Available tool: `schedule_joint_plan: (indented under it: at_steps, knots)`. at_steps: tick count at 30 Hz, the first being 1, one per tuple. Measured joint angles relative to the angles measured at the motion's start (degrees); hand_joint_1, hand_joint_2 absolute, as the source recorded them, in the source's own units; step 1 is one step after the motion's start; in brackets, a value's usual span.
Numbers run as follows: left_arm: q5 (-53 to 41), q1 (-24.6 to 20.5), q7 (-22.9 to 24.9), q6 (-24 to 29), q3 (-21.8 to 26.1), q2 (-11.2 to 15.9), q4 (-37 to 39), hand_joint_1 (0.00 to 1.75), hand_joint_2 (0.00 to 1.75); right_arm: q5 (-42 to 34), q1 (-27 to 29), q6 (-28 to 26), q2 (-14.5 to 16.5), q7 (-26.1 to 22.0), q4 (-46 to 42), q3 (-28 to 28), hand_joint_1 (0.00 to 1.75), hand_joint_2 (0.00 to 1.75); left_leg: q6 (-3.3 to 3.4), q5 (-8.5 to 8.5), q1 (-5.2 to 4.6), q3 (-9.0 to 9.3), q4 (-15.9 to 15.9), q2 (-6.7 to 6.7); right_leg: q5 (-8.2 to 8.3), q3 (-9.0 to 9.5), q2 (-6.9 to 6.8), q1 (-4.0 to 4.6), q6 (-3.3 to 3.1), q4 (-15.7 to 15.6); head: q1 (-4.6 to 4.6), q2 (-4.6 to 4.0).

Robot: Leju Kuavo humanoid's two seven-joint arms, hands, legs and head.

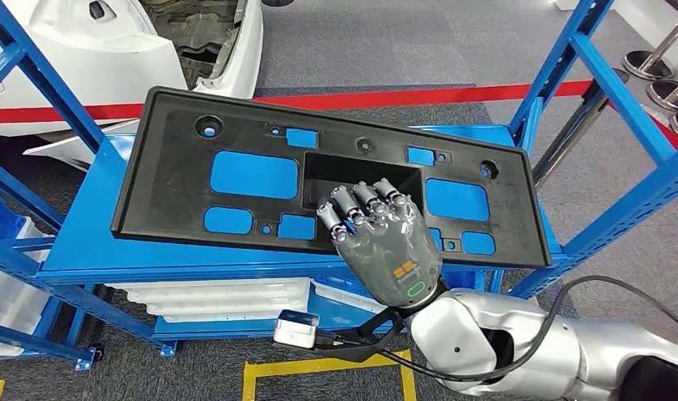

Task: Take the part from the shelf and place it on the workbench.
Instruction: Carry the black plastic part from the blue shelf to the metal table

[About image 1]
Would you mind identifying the white car body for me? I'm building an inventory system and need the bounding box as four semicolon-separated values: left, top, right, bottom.
0;0;265;167

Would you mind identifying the blue metal shelf rack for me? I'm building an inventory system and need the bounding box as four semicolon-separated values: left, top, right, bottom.
0;0;678;358
0;155;101;373

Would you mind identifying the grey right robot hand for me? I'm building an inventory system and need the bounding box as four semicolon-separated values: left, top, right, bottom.
315;177;444;309

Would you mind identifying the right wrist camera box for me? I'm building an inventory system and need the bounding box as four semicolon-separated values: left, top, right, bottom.
273;309;406;363

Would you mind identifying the red barrier belt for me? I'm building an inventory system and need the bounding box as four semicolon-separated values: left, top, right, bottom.
0;79;594;124
607;96;678;151

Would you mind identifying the blue plastic crate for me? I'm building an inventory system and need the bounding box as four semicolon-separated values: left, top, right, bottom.
314;265;490;311
0;193;27;241

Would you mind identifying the black plastic plate part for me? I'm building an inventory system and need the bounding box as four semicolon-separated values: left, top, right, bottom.
110;86;553;270

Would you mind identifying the black barrier post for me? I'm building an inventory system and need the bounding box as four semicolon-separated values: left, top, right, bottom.
532;67;630;186

